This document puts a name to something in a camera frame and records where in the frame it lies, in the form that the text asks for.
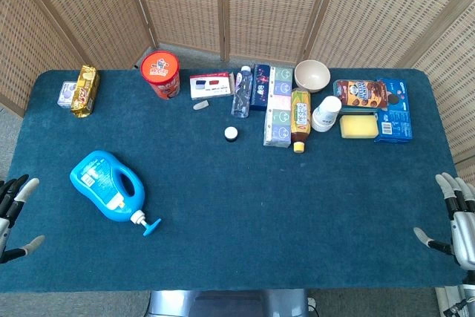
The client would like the brown chocolate cookie pack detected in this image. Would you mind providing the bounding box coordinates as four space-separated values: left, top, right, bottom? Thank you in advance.
332 79 389 108

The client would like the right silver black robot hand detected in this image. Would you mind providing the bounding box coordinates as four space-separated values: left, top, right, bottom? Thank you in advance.
413 171 475 269

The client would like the tea bottle yellow cap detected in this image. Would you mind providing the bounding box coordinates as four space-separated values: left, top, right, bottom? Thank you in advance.
289 88 312 154

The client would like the stack of paper cups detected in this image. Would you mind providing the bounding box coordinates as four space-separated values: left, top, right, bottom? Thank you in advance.
310 95 343 134

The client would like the wicker folding screen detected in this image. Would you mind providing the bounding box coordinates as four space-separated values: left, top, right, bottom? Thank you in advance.
0 0 475 184

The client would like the clear container teal lid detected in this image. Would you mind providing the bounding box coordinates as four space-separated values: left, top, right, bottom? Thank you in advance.
339 105 380 116

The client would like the blue Oreo cookie package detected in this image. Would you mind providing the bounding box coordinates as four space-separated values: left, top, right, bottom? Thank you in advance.
373 77 413 143

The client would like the beige bowl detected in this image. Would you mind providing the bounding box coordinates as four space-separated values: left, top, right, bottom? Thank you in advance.
294 59 332 94

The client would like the blue felt table cover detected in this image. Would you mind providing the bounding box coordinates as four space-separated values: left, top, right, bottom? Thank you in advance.
0 68 468 293

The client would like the clear bottle dark label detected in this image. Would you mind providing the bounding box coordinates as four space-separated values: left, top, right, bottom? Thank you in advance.
230 65 255 119

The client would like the red instant noodle cup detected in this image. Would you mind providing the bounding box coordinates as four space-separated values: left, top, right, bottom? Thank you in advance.
140 50 182 100

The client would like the blue pump detergent bottle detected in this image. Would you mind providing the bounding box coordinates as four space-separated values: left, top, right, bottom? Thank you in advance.
69 150 163 237

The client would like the gold biscuit packet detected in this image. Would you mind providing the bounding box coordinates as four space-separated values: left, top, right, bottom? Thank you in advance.
70 65 101 119

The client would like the white box red blue print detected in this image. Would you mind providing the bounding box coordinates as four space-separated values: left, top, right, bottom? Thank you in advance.
189 71 235 101

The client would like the pastel tissue pack bundle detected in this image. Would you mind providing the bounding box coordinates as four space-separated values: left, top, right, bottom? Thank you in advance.
263 65 294 148

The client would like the dark blue carton box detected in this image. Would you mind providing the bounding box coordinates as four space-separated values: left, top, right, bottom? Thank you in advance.
249 63 272 112

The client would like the yellow sponge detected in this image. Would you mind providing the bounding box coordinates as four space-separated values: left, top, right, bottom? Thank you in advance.
339 114 380 140

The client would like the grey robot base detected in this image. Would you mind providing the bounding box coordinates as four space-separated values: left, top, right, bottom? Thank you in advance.
146 289 311 317

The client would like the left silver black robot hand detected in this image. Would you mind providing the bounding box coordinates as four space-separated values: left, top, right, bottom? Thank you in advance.
0 174 45 264

